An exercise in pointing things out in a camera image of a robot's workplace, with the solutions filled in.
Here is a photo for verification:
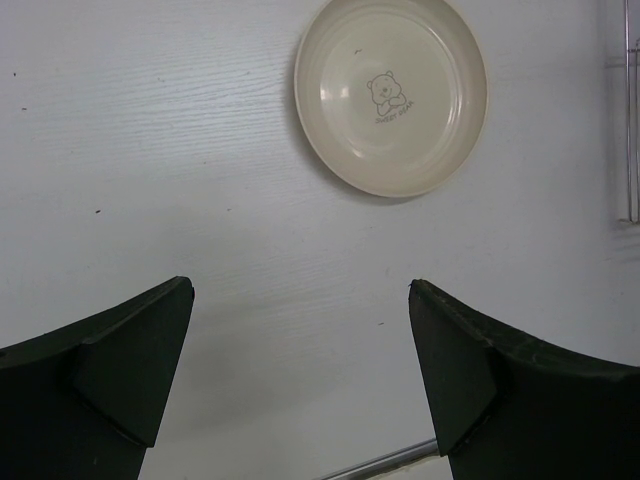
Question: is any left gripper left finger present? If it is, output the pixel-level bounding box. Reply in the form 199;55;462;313
1;276;195;479

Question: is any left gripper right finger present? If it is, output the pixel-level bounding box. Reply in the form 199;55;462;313
409;280;639;479

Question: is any cream bear plate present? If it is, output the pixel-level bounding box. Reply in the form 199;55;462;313
293;1;489;198

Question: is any white wire dish rack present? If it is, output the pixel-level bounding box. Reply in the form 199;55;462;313
602;0;639;227

